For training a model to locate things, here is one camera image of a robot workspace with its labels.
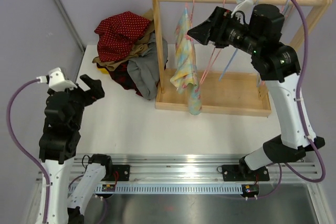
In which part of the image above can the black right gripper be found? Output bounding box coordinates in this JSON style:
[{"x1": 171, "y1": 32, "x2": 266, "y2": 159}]
[{"x1": 188, "y1": 7, "x2": 264, "y2": 57}]

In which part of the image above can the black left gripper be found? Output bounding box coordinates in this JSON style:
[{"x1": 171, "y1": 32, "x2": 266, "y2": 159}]
[{"x1": 58, "y1": 74, "x2": 103, "y2": 130}]

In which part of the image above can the red black plaid skirt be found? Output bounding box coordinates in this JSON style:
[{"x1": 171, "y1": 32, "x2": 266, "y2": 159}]
[{"x1": 108, "y1": 61, "x2": 142, "y2": 97}]

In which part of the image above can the pink wire hanger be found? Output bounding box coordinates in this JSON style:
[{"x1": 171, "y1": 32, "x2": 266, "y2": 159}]
[
  {"x1": 199, "y1": 0, "x2": 231, "y2": 84},
  {"x1": 285, "y1": 0, "x2": 295, "y2": 20},
  {"x1": 186, "y1": 0, "x2": 195, "y2": 45}
]

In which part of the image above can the grey skirt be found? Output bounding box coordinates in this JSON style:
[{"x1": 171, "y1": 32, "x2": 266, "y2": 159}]
[{"x1": 127, "y1": 32, "x2": 160, "y2": 100}]

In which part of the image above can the pastel floral skirt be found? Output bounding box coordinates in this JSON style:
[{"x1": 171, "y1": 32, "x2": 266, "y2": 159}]
[{"x1": 170, "y1": 8, "x2": 202, "y2": 115}]

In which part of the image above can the red white polka-dot skirt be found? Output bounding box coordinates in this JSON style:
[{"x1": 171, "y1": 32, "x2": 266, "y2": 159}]
[{"x1": 94, "y1": 10, "x2": 152, "y2": 63}]

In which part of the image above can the tan brown skirt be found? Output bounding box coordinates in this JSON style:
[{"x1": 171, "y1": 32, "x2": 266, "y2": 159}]
[{"x1": 92, "y1": 7, "x2": 156, "y2": 71}]

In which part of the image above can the blue wire hanger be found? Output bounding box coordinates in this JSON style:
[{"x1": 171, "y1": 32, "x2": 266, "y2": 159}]
[
  {"x1": 218, "y1": 0, "x2": 260, "y2": 81},
  {"x1": 256, "y1": 0, "x2": 291, "y2": 87}
]

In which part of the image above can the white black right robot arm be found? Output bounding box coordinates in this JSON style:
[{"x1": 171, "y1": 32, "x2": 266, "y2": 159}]
[{"x1": 187, "y1": 4, "x2": 325, "y2": 180}]

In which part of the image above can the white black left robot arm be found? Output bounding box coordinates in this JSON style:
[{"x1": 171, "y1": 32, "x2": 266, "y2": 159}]
[{"x1": 39, "y1": 74, "x2": 114, "y2": 223}]

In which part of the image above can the yellow plastic tray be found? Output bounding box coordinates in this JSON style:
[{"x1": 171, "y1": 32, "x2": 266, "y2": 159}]
[{"x1": 98, "y1": 68, "x2": 109, "y2": 74}]

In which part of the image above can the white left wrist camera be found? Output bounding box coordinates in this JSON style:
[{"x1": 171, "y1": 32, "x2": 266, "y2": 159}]
[{"x1": 36, "y1": 67, "x2": 77, "y2": 92}]

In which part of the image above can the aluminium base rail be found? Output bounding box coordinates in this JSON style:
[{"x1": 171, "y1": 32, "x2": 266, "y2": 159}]
[{"x1": 39, "y1": 153, "x2": 322, "y2": 195}]

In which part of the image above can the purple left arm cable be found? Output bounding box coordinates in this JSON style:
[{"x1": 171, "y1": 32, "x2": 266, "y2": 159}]
[{"x1": 6, "y1": 78, "x2": 52, "y2": 223}]

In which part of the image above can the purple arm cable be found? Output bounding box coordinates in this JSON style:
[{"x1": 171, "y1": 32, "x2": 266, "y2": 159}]
[
  {"x1": 258, "y1": 0, "x2": 327, "y2": 198},
  {"x1": 6, "y1": 78, "x2": 52, "y2": 223}
]

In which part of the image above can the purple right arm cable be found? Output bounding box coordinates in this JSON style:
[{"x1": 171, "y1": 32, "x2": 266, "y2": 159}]
[{"x1": 258, "y1": 0, "x2": 327, "y2": 198}]

